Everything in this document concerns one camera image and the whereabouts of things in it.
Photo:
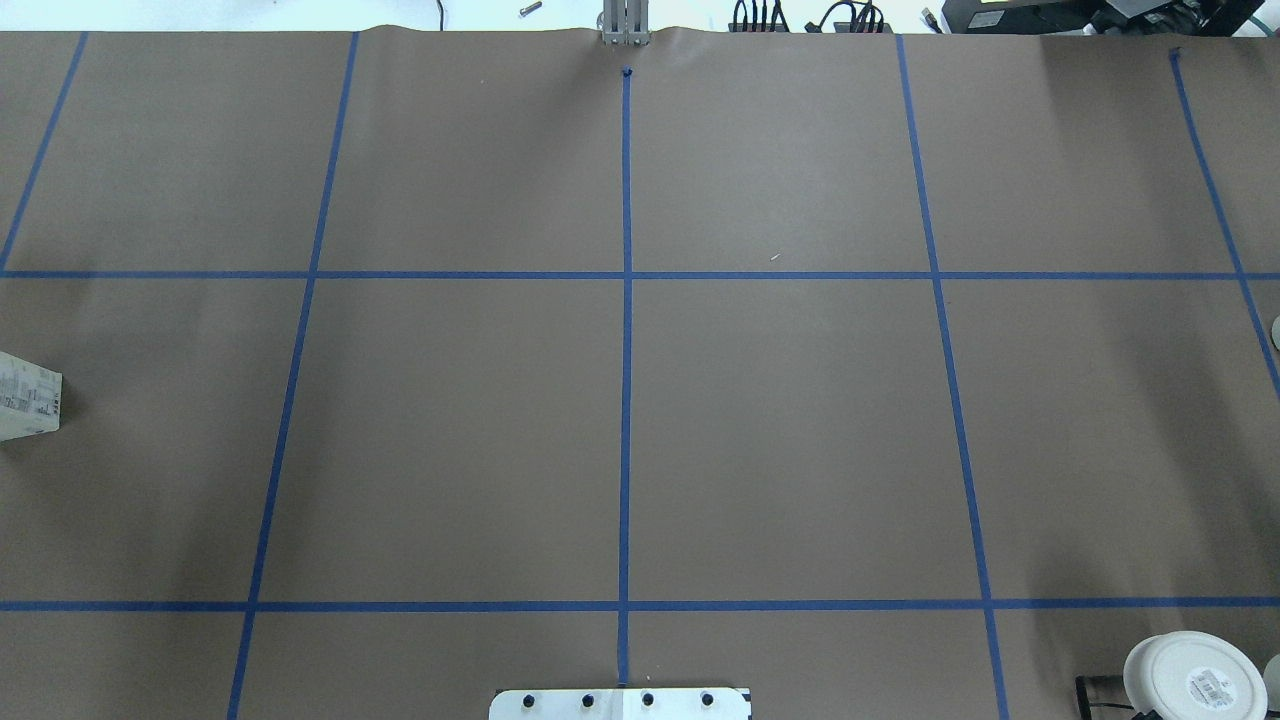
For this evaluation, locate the blue white milk carton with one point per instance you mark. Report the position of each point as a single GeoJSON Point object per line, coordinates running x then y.
{"type": "Point", "coordinates": [30, 399]}

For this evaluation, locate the white cup on rack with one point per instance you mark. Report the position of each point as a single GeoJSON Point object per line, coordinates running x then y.
{"type": "Point", "coordinates": [1193, 675]}

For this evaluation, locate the grey aluminium post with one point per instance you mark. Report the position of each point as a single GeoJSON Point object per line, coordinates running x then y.
{"type": "Point", "coordinates": [625, 23]}

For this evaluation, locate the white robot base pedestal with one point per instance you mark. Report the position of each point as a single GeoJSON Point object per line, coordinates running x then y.
{"type": "Point", "coordinates": [623, 703]}

